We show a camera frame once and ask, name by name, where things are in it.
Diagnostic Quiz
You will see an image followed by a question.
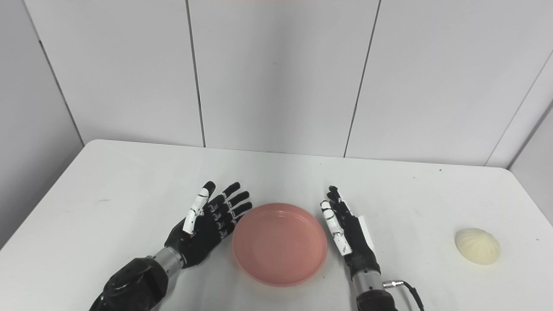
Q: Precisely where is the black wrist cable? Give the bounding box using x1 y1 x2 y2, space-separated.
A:
382 280 425 311

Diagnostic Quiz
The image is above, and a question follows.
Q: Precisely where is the cream steamed bun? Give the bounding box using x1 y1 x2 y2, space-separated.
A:
454 228 501 266

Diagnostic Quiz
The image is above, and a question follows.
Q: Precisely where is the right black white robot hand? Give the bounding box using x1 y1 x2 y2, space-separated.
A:
320 186 381 276

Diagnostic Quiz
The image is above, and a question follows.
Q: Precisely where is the pink round plate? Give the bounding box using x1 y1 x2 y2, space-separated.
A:
232 203 328 287

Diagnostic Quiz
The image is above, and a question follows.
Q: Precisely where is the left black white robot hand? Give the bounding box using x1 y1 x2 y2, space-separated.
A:
164 181 253 269

